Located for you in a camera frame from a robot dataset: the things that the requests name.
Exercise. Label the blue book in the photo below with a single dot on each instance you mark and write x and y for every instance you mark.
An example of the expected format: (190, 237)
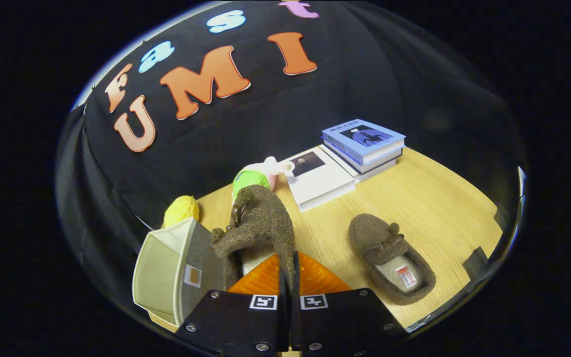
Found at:
(365, 136)

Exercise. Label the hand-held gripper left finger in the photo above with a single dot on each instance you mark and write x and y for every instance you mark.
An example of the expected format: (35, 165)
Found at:
(236, 322)

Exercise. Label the black table clamp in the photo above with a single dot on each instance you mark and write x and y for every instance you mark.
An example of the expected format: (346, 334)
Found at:
(475, 263)

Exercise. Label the pink and green plush toy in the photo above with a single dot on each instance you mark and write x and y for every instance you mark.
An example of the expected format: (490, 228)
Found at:
(248, 178)

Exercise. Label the grey fabric storage box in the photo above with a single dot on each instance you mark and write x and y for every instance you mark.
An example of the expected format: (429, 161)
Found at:
(166, 267)

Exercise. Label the yellow plush ball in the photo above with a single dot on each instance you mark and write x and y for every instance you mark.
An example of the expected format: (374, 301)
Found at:
(181, 210)

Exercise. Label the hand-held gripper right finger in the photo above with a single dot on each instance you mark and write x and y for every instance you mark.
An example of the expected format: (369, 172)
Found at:
(345, 322)

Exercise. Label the brown fuzzy slipper shoe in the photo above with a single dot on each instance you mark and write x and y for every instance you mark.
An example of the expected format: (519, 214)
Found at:
(260, 218)
(374, 233)

